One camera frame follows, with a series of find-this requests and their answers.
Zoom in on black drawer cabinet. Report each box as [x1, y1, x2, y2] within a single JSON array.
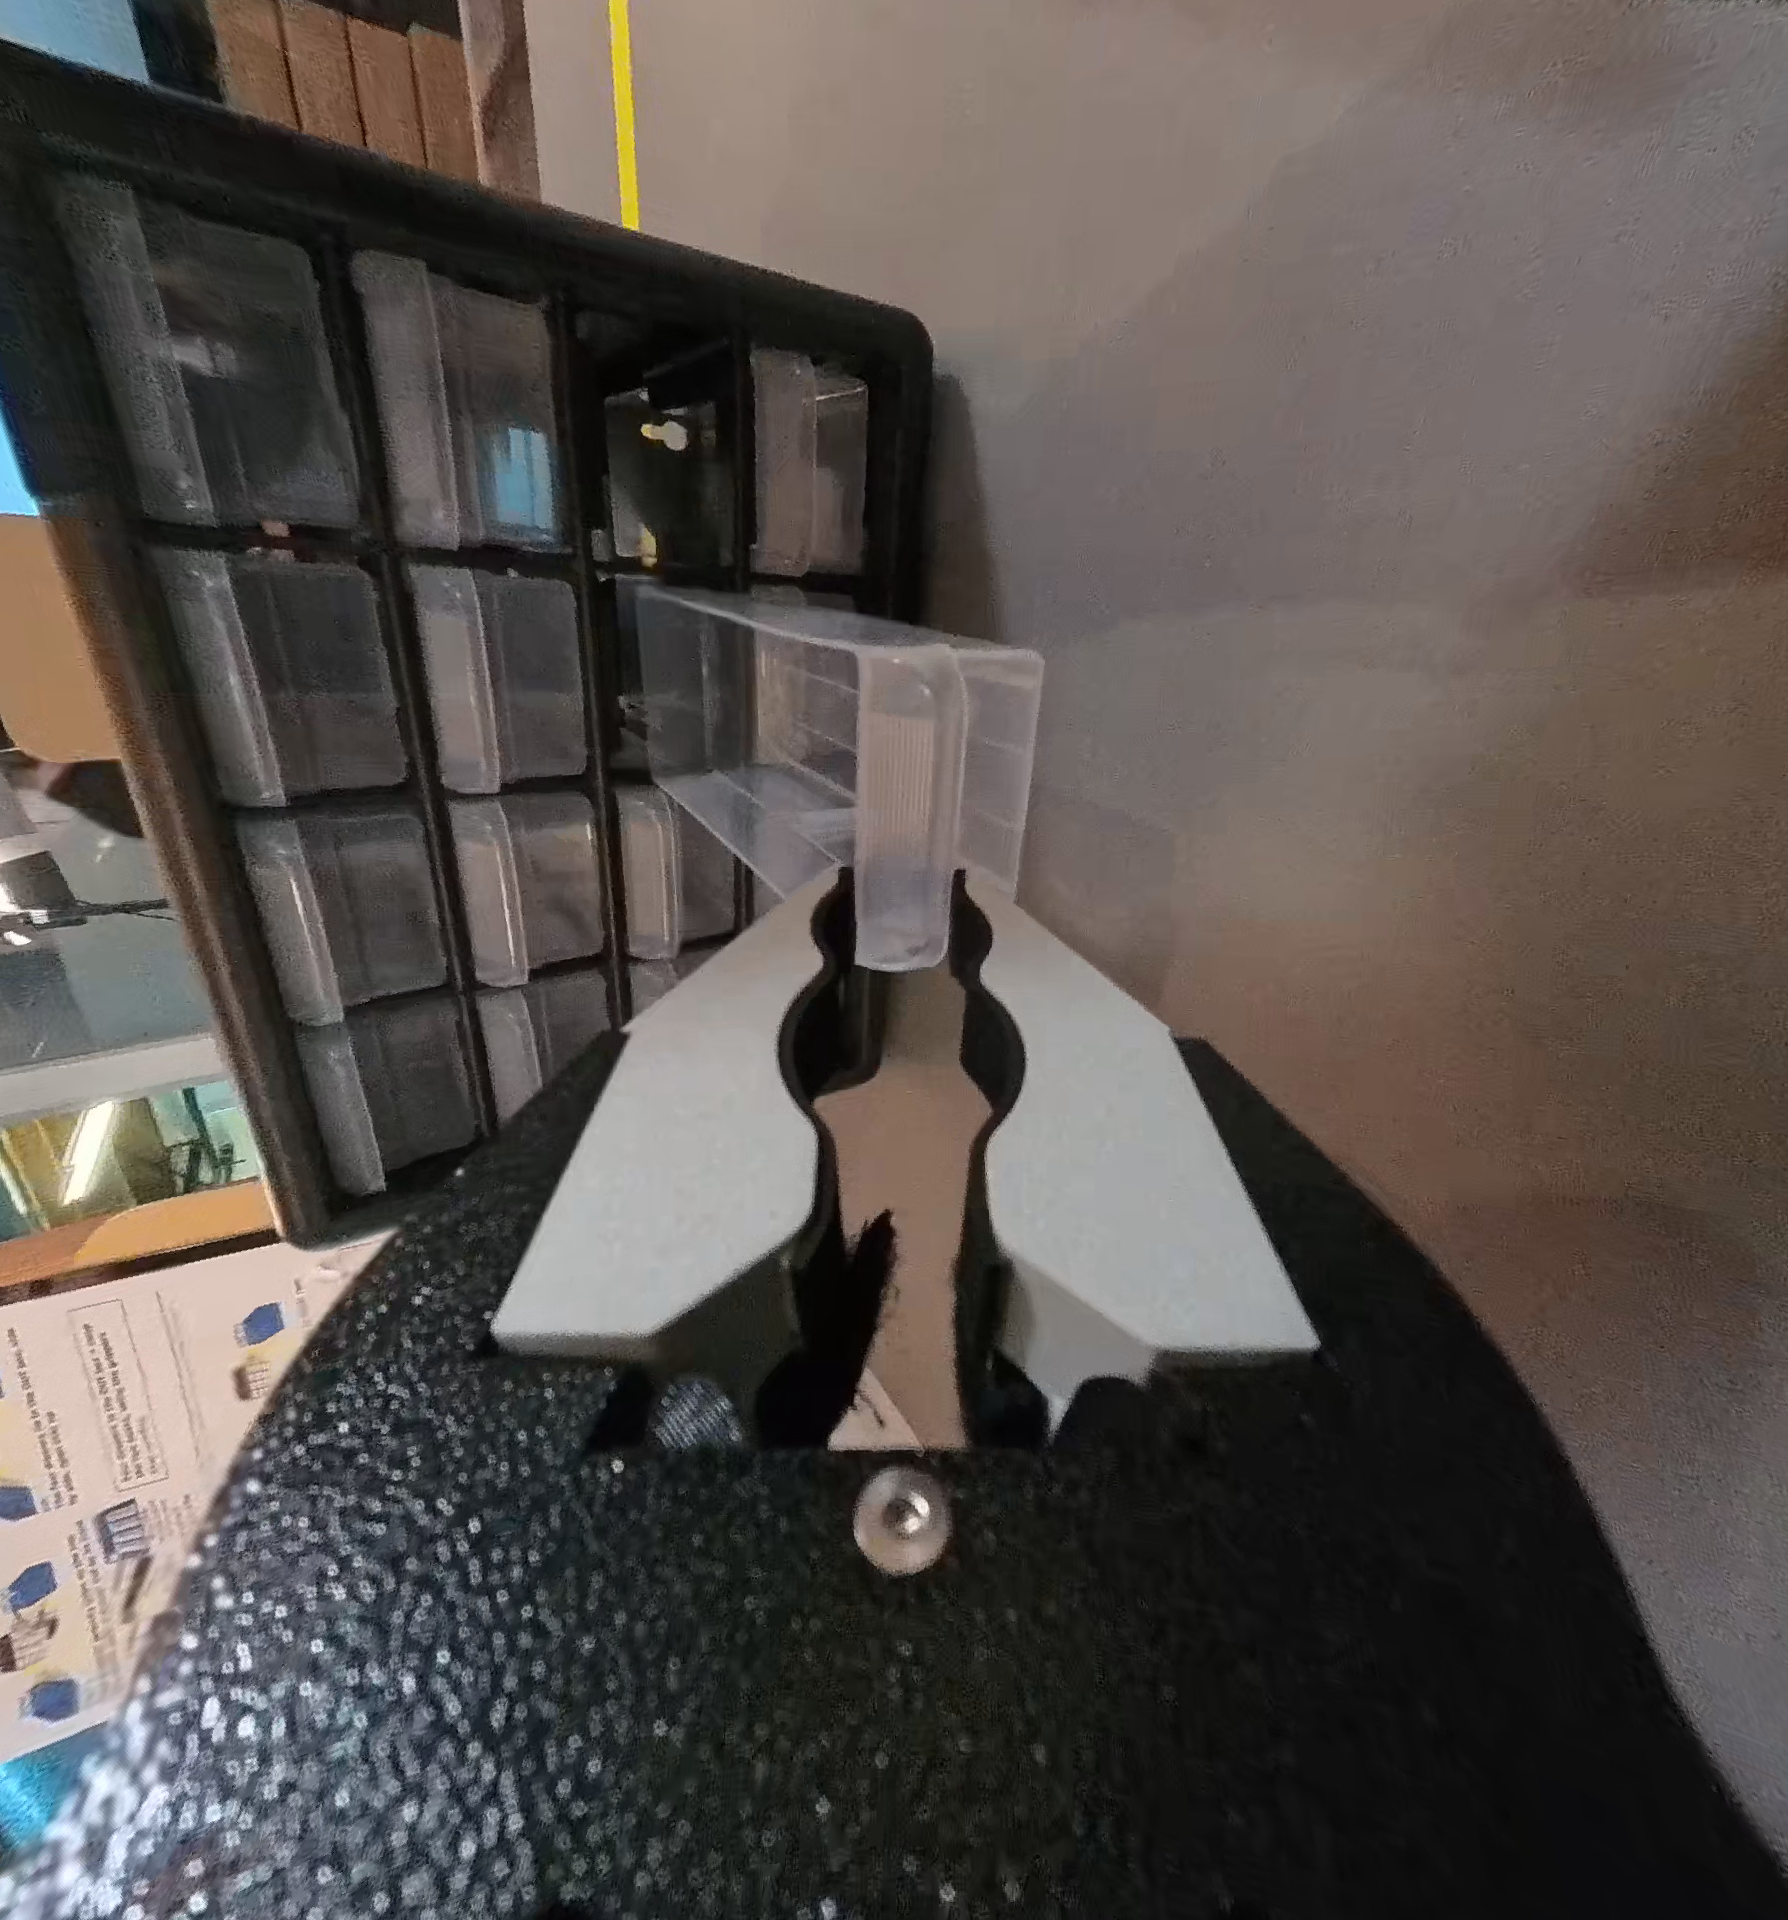
[[0, 32, 937, 1246]]

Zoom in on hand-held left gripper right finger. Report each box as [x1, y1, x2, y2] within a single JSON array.
[[958, 873, 1321, 1440]]

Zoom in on clear plastic drawer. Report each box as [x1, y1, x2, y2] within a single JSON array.
[[617, 576, 1046, 968]]

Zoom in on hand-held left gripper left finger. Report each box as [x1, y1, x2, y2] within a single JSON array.
[[493, 868, 859, 1388]]

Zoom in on rows of clear drawers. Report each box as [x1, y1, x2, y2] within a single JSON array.
[[63, 171, 873, 1201]]

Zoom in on wooden sheet holder board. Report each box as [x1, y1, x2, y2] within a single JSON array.
[[0, 1177, 288, 1307]]

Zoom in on printed instruction sheet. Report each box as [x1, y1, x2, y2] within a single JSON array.
[[0, 1231, 403, 1794]]

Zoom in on yellow tape strip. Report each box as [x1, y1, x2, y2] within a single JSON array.
[[611, 0, 640, 235]]

